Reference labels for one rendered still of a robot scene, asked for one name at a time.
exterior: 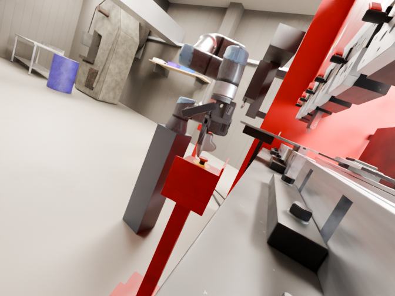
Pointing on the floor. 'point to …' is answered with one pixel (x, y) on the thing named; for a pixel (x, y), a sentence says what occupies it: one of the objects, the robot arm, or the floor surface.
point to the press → (110, 52)
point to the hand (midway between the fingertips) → (197, 152)
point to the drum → (62, 74)
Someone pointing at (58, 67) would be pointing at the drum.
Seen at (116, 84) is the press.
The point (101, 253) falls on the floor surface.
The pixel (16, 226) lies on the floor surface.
